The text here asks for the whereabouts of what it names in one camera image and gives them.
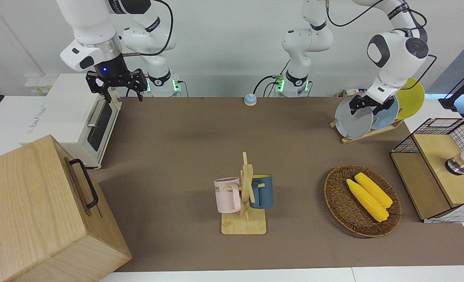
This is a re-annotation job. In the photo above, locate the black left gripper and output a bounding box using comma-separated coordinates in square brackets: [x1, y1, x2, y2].
[350, 95, 395, 116]

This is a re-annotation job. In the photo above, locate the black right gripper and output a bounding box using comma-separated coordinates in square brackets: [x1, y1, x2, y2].
[86, 57, 149, 103]

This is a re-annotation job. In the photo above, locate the gray plate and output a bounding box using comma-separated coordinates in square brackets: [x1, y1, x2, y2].
[335, 96, 374, 139]

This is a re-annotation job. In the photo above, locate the light blue plate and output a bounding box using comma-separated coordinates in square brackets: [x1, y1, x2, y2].
[371, 96, 400, 130]

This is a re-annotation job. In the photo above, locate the wooden plate rack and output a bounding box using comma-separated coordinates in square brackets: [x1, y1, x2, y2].
[330, 117, 405, 144]

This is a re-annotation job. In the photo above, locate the yellow plate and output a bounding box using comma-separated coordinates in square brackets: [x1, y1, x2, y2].
[395, 78, 425, 120]

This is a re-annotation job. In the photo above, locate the wooden mug rack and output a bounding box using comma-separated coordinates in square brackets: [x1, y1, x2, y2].
[221, 152, 267, 235]

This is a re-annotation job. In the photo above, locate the white toaster oven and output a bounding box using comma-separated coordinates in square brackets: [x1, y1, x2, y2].
[20, 74, 122, 169]

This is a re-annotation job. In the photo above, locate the yellow corn cob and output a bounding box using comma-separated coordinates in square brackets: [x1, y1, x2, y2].
[354, 172, 393, 208]
[346, 179, 389, 222]

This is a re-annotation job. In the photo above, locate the brown table mat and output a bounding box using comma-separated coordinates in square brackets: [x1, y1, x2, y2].
[87, 97, 464, 273]

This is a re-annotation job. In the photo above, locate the brown wicker basket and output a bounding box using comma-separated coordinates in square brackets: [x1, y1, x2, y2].
[324, 164, 402, 238]

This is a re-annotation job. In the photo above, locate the dark blue mug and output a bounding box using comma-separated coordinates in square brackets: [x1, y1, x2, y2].
[250, 174, 274, 209]

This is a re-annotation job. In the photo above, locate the pink mug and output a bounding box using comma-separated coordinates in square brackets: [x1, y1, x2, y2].
[214, 177, 241, 214]

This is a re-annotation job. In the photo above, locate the wooden box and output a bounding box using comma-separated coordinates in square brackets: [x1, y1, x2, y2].
[0, 135, 132, 282]

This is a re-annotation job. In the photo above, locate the white wall socket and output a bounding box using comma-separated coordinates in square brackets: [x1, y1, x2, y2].
[24, 76, 60, 93]

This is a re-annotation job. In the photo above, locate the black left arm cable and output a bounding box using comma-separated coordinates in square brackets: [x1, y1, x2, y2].
[326, 0, 438, 90]

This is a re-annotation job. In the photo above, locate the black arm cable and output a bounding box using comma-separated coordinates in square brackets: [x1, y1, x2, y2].
[122, 0, 174, 58]
[326, 0, 438, 90]

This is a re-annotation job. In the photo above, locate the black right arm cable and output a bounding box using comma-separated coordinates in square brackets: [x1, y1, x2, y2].
[122, 0, 174, 58]

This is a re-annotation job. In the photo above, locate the wire grid storage basket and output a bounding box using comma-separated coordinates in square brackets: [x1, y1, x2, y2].
[390, 117, 464, 224]

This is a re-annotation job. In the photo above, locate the black box handle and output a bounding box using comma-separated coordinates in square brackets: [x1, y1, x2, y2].
[69, 159, 99, 209]

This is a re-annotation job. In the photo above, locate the black base power cable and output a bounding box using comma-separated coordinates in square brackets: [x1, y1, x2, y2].
[254, 74, 280, 98]

